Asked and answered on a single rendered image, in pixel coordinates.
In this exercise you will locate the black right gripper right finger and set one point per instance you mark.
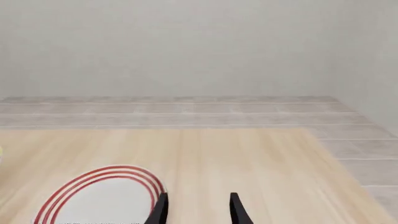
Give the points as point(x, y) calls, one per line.
point(238, 211)

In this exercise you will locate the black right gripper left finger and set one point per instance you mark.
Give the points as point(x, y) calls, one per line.
point(159, 211)

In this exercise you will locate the white plate with red rings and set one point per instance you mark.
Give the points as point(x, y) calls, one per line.
point(102, 200)

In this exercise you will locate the pale yellow-white object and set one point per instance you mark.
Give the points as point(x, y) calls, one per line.
point(1, 154)

